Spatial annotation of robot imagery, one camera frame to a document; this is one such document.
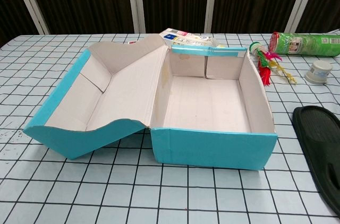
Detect blue checked tablecloth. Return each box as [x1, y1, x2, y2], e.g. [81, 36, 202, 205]
[0, 32, 340, 224]

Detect green chips can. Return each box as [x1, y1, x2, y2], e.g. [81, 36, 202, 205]
[269, 31, 340, 58]

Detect black rubber slipper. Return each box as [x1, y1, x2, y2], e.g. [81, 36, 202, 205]
[292, 106, 340, 210]

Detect colourful feather shuttlecock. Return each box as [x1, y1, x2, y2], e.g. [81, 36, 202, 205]
[249, 42, 298, 87]

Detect small white jar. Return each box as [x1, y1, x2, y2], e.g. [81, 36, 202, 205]
[304, 61, 334, 85]

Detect white snack pack yellow ends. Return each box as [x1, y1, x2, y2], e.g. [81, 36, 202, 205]
[158, 28, 226, 49]

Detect light blue shoe box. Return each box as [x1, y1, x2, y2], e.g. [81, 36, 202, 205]
[22, 35, 279, 170]

